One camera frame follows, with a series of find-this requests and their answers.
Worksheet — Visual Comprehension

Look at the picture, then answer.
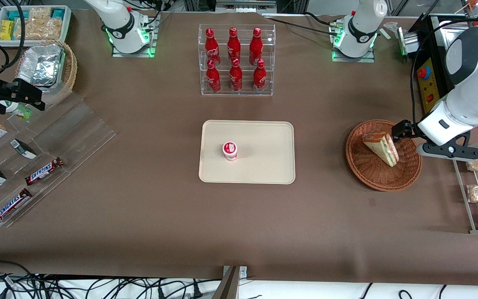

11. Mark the clear bag of crackers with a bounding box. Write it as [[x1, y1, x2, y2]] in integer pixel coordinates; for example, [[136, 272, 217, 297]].
[[29, 7, 53, 21], [14, 17, 63, 41]]

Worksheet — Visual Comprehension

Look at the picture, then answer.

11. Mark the metal table bracket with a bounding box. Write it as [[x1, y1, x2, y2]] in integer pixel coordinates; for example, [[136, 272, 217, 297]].
[[212, 266, 248, 299]]

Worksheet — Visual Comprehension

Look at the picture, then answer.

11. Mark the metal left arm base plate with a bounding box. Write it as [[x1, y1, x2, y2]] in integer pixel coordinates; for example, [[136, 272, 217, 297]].
[[331, 17, 376, 63]]

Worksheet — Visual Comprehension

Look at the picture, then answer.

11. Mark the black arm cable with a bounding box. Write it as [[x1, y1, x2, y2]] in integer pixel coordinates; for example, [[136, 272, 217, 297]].
[[409, 18, 478, 125]]

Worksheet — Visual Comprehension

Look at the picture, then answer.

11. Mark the yellow snack packet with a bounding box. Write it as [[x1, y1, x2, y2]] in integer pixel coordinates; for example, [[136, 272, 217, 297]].
[[0, 20, 15, 41]]

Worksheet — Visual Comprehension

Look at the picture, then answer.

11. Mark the beige plastic tray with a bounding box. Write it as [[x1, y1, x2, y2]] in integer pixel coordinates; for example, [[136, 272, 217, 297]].
[[198, 120, 296, 184]]

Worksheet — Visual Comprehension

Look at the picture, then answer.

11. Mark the triangle sandwich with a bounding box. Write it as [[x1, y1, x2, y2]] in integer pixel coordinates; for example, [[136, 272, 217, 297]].
[[362, 131, 400, 167]]

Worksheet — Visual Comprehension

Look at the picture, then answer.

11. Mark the Snickers chocolate bar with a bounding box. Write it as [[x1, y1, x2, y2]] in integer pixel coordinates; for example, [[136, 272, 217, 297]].
[[24, 157, 64, 186], [0, 188, 33, 224]]

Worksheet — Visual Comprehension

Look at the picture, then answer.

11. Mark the white red yogurt cup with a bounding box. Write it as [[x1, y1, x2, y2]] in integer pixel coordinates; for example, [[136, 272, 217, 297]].
[[222, 141, 239, 161]]

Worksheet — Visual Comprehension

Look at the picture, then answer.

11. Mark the light tan wicker basket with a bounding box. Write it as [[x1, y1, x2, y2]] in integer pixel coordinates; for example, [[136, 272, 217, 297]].
[[14, 39, 78, 106]]

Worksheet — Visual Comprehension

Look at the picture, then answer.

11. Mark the clear acrylic stepped display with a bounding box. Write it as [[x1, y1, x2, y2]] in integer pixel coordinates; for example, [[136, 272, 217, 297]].
[[0, 91, 117, 228]]

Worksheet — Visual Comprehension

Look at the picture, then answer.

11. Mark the silver wire shelf rack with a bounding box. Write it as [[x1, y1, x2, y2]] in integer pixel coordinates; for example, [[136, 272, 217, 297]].
[[449, 138, 478, 234]]

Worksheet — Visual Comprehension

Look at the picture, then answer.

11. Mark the small green white bottle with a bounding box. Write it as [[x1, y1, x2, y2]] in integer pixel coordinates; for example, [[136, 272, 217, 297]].
[[0, 100, 33, 120]]

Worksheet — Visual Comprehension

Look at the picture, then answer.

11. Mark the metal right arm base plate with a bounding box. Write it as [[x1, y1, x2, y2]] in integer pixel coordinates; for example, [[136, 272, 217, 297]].
[[112, 12, 157, 58]]

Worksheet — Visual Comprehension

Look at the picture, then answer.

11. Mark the brown round wicker basket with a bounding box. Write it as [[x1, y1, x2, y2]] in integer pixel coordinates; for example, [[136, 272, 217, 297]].
[[345, 119, 423, 192]]

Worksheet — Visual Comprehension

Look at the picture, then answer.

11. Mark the clear acrylic bottle rack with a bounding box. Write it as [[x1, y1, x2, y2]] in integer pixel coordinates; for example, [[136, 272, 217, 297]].
[[198, 24, 276, 97]]

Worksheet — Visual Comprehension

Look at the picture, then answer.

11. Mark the white plastic bin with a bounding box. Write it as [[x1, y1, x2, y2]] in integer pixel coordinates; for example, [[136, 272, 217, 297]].
[[0, 5, 72, 47]]

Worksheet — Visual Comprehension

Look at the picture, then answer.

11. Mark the brown table cover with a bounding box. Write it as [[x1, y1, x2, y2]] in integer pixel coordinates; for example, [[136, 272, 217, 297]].
[[0, 9, 478, 287]]

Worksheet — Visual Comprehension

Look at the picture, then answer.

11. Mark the red cola bottle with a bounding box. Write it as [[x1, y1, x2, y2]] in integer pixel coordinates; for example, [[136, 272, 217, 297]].
[[253, 59, 267, 93], [206, 59, 222, 93], [205, 28, 221, 67], [229, 58, 243, 92], [227, 27, 241, 65], [249, 27, 263, 66]]

